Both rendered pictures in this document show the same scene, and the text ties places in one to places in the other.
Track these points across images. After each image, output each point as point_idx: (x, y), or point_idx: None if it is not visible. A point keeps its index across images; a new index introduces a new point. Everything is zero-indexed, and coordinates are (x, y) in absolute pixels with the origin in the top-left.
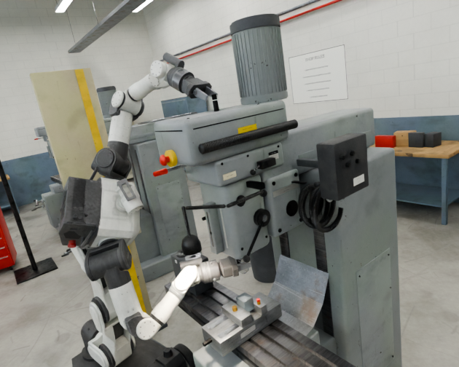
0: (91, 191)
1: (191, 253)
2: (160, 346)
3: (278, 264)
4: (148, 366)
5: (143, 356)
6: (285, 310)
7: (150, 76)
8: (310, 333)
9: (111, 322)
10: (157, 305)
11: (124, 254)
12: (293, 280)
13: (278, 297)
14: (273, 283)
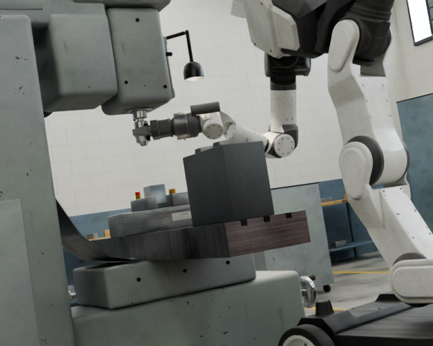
0: None
1: (195, 79)
2: (357, 335)
3: (61, 206)
4: (365, 314)
5: (391, 326)
6: (93, 256)
7: None
8: (85, 266)
9: (378, 188)
10: (256, 132)
11: (264, 58)
12: (60, 223)
13: (91, 248)
14: (84, 236)
